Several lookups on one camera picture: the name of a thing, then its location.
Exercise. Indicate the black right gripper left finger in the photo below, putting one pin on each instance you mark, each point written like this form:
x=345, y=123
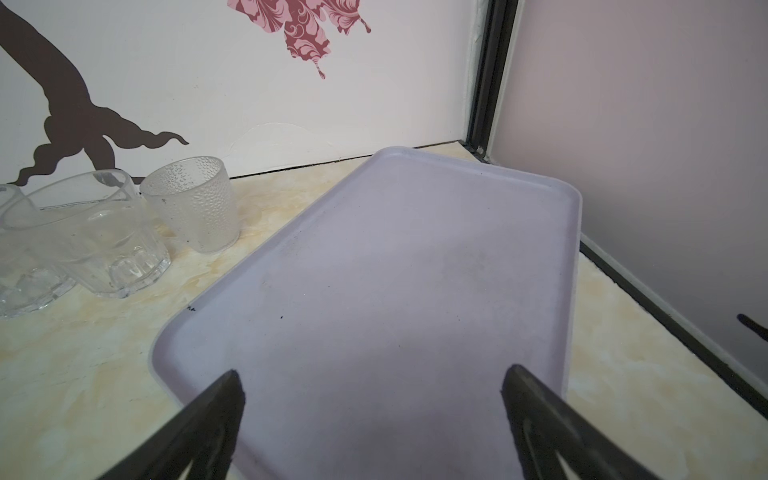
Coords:
x=198, y=443

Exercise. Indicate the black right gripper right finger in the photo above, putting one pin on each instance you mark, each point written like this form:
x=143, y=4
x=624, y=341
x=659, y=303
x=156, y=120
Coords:
x=548, y=433

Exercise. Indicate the lilac plastic tray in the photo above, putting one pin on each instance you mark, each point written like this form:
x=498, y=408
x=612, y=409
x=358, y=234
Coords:
x=372, y=333

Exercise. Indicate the clear faceted glass tumbler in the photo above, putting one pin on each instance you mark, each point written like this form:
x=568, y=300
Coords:
x=95, y=227

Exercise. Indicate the frosted dimpled clear cup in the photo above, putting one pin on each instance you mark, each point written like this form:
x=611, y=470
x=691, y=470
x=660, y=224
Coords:
x=196, y=200

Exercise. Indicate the black corner frame post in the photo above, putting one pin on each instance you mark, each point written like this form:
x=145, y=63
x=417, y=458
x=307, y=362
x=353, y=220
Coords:
x=496, y=39

